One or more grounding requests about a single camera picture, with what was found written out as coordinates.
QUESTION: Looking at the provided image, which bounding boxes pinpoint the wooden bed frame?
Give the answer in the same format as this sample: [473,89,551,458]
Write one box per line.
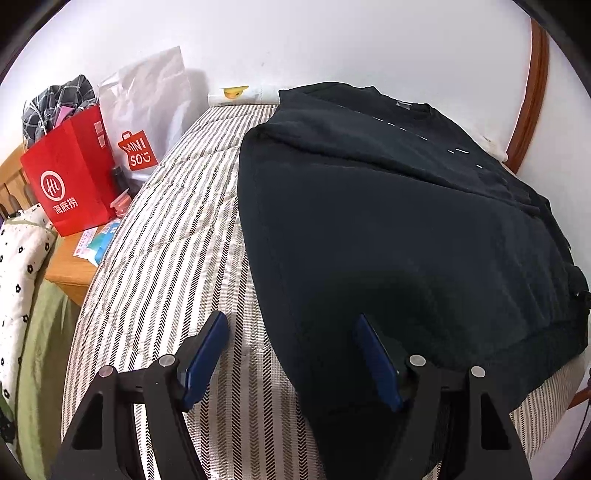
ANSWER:
[568,360,591,409]

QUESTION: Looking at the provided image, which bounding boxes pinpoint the blue and white packets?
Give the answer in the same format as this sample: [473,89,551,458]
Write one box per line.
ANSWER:
[74,219,122,267]

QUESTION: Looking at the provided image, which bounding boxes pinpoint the white pillow with yellow ducks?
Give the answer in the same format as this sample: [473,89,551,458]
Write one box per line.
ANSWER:
[208,85,282,108]

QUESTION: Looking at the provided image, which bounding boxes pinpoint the white floral pillow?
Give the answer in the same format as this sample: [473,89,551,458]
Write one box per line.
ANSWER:
[0,203,58,402]

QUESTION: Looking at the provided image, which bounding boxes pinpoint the wooden nightstand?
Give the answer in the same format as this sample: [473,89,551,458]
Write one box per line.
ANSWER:
[45,203,116,305]

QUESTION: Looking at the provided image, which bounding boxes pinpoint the black sweatshirt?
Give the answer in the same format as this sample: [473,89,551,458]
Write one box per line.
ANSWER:
[238,82,591,480]

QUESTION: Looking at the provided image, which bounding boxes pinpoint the red paper bag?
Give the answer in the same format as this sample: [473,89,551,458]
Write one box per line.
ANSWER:
[20,105,122,237]

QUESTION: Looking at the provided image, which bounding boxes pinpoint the wooden headboard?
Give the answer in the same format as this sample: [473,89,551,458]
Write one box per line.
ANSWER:
[0,143,35,222]

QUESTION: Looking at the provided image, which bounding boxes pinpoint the striped bed mattress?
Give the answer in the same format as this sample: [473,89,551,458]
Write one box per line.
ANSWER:
[62,104,585,480]

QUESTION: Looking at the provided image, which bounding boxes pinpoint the grey plaid cloth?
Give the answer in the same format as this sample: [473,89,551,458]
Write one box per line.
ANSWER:
[21,75,100,151]

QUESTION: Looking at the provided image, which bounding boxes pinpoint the white Miniso plastic bag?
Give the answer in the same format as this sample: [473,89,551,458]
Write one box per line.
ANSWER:
[97,46,197,188]

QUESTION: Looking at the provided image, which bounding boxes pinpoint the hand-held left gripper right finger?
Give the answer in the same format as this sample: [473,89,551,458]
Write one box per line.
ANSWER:
[353,314,534,480]

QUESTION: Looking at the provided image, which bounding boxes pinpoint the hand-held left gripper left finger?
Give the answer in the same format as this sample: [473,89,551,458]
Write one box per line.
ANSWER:
[50,310,230,480]

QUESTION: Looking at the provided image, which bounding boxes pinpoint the green bed sheet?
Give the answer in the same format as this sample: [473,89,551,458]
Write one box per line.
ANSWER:
[14,277,88,480]

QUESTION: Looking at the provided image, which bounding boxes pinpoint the brown wooden door trim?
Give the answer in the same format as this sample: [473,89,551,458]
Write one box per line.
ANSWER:
[501,18,550,174]

